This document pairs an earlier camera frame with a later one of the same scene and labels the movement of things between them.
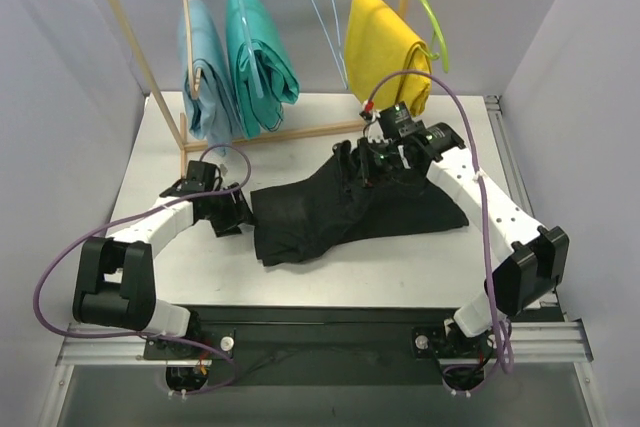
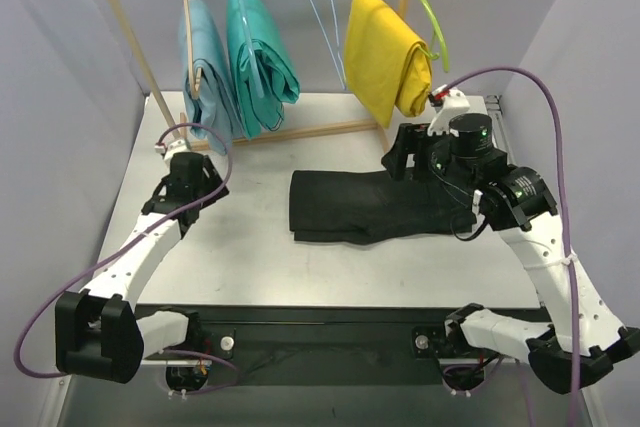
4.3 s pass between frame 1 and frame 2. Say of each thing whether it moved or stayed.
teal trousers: stayed
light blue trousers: stayed
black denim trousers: moved
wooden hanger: stayed
